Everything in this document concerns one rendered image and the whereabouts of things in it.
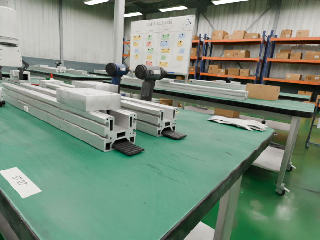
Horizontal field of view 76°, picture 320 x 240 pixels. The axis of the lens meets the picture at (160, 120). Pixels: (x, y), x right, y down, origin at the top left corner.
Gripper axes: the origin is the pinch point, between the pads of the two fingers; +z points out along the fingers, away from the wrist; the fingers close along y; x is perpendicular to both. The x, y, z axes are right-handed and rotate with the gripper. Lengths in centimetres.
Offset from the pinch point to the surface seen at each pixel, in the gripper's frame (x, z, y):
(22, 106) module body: 30.8, 9.1, 5.3
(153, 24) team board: -164, -97, -283
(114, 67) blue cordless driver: 43, -9, -30
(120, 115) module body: 82, 3, -2
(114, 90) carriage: 53, 0, -22
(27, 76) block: -90, 6, -36
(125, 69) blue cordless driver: 40, -9, -39
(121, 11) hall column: -597, -234, -558
